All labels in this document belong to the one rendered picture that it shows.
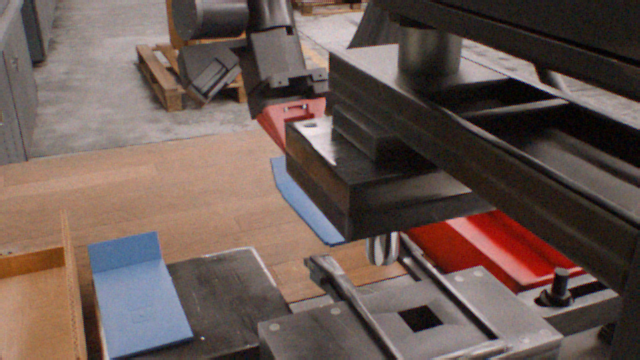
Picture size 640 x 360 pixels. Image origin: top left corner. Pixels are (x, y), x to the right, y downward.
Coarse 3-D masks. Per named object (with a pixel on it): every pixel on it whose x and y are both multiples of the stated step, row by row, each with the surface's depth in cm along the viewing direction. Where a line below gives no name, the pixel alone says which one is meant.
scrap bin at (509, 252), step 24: (480, 216) 78; (504, 216) 75; (432, 240) 69; (456, 240) 64; (480, 240) 73; (504, 240) 73; (528, 240) 72; (456, 264) 65; (480, 264) 61; (504, 264) 68; (528, 264) 68; (552, 264) 68; (528, 288) 56
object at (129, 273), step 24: (120, 240) 65; (144, 240) 65; (96, 264) 63; (120, 264) 64; (144, 264) 65; (96, 288) 61; (120, 288) 61; (144, 288) 61; (168, 288) 61; (120, 312) 58; (168, 312) 58; (120, 336) 55; (144, 336) 55; (168, 336) 55; (192, 336) 55
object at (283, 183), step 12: (276, 168) 67; (276, 180) 67; (288, 180) 67; (288, 192) 65; (300, 192) 65; (300, 204) 63; (312, 204) 62; (312, 216) 60; (324, 216) 60; (324, 228) 58; (336, 240) 56
